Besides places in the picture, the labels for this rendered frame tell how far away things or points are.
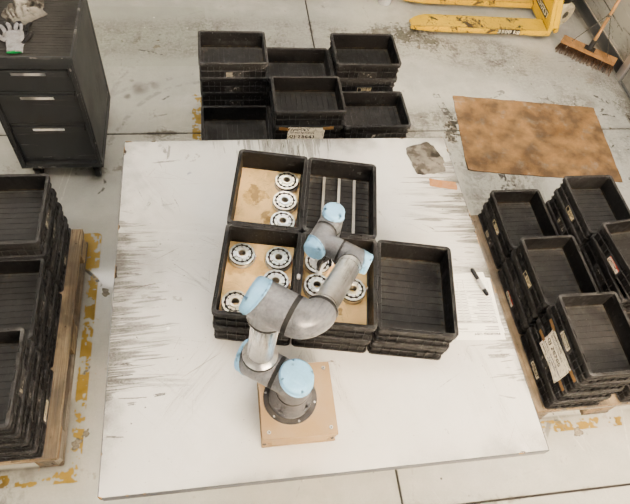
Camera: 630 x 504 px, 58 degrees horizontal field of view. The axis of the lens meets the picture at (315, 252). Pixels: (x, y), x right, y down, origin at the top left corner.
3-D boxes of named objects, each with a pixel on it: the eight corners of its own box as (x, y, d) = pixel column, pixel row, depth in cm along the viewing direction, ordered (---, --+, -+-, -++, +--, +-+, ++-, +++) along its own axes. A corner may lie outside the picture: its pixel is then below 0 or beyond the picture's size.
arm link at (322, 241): (334, 256, 180) (348, 231, 186) (302, 240, 181) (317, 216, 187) (330, 269, 186) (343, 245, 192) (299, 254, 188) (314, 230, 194)
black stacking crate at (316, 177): (370, 254, 238) (376, 239, 229) (300, 247, 236) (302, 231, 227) (370, 182, 260) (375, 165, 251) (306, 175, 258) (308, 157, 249)
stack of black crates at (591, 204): (607, 265, 334) (641, 231, 306) (560, 267, 329) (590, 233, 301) (581, 210, 355) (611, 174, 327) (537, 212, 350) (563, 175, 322)
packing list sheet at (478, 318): (510, 339, 236) (510, 339, 235) (457, 343, 232) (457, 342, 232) (487, 271, 253) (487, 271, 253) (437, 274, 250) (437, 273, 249)
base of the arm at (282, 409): (314, 415, 200) (319, 407, 191) (272, 422, 196) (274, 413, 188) (307, 374, 207) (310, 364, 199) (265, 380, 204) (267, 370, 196)
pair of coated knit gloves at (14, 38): (28, 55, 274) (26, 50, 271) (-13, 54, 271) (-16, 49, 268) (36, 23, 287) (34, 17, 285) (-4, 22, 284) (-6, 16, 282)
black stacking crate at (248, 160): (299, 247, 236) (301, 231, 227) (227, 239, 234) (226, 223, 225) (305, 175, 258) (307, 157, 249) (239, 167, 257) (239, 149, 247)
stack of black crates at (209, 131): (267, 133, 363) (268, 105, 344) (270, 168, 346) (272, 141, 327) (202, 133, 356) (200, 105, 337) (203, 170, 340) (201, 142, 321)
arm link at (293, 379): (300, 412, 190) (306, 399, 178) (265, 393, 191) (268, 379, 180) (316, 381, 196) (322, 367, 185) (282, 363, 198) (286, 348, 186)
